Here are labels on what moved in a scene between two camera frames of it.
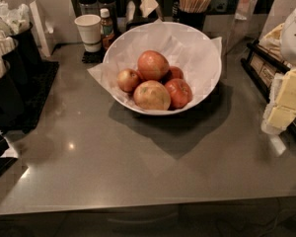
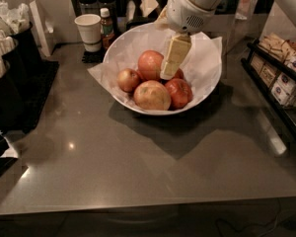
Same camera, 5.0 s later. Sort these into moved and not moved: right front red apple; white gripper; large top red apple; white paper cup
Moved: white gripper
Not moved: right front red apple; white paper cup; large top red apple
